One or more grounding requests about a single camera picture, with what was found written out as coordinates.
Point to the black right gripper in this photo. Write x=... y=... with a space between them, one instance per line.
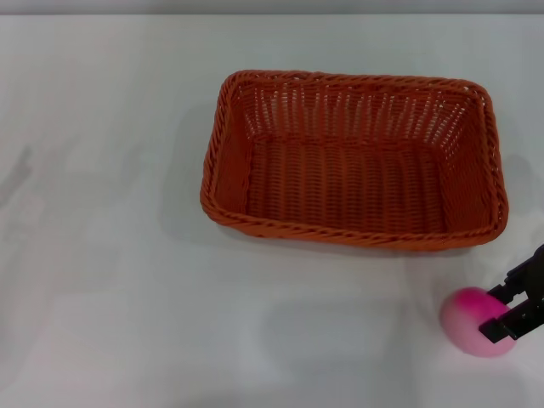
x=531 y=272

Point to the pink toy peach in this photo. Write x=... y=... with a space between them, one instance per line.
x=463 y=314

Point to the orange woven rectangular basket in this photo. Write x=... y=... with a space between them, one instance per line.
x=348 y=191

